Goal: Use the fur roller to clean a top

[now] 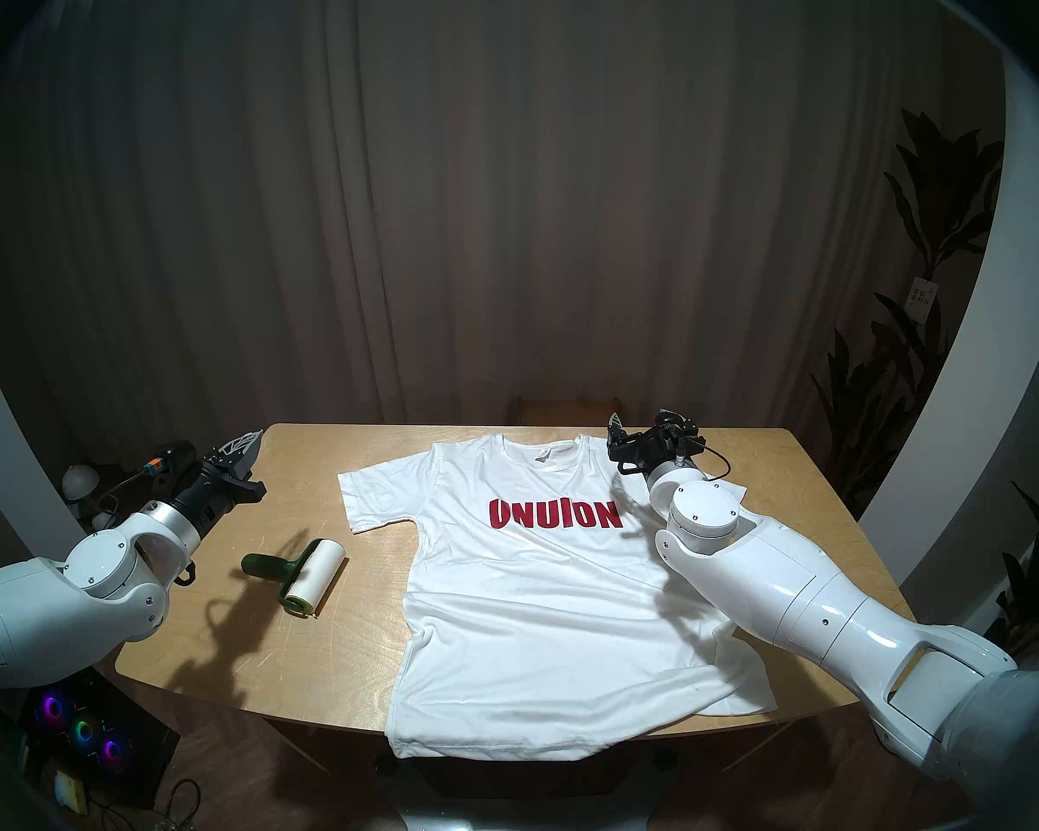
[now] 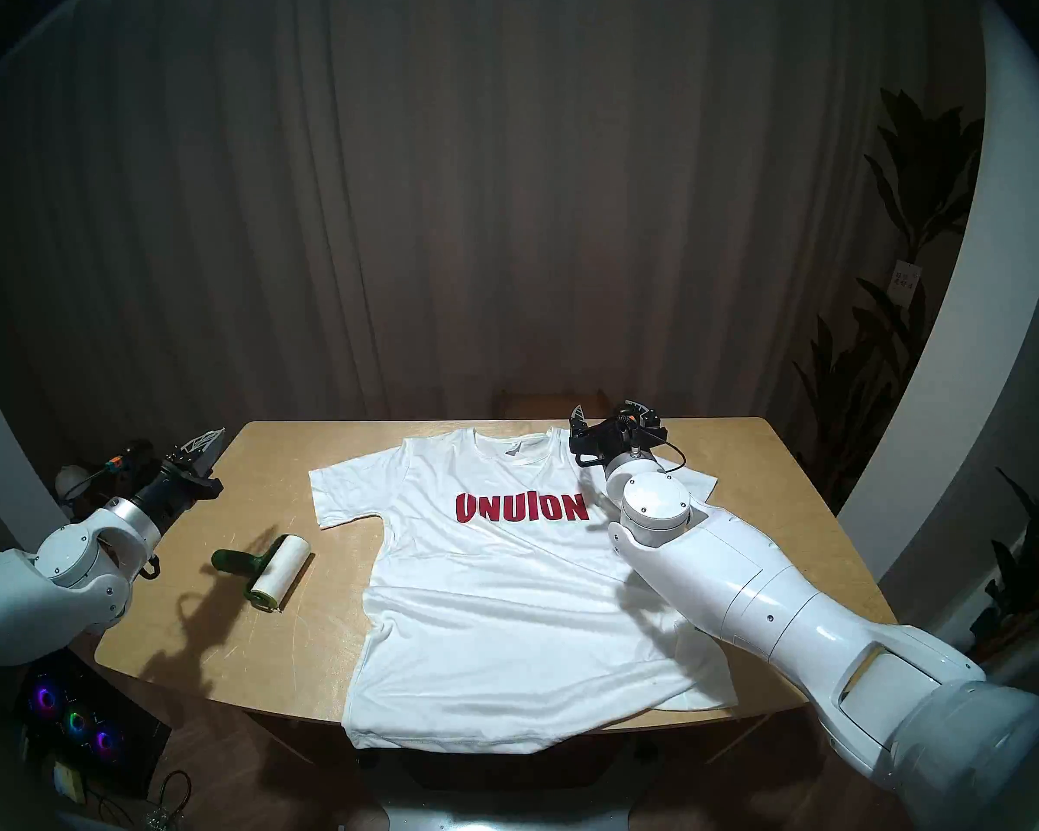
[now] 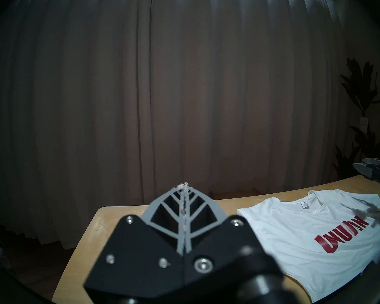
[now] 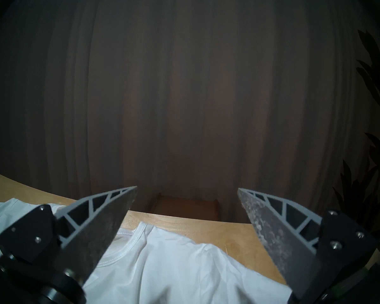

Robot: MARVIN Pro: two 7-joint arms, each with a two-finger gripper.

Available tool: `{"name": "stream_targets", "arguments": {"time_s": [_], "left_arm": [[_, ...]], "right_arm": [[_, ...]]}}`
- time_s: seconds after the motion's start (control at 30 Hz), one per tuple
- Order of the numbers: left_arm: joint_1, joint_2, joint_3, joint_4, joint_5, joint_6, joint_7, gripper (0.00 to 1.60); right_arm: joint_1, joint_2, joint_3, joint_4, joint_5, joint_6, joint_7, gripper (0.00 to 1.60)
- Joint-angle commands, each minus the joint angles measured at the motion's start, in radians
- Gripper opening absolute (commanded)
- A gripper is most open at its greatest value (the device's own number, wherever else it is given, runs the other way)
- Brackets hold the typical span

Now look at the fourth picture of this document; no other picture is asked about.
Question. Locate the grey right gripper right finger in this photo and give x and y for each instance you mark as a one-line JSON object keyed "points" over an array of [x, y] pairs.
{"points": [[285, 243]]}

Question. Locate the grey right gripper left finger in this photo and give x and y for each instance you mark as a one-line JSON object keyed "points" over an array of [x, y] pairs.
{"points": [[91, 233]]}

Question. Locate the white t-shirt red print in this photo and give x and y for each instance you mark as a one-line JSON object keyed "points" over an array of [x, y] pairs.
{"points": [[177, 268]]}

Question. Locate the tall dark leafy plant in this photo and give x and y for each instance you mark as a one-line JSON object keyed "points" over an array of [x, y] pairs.
{"points": [[373, 69]]}

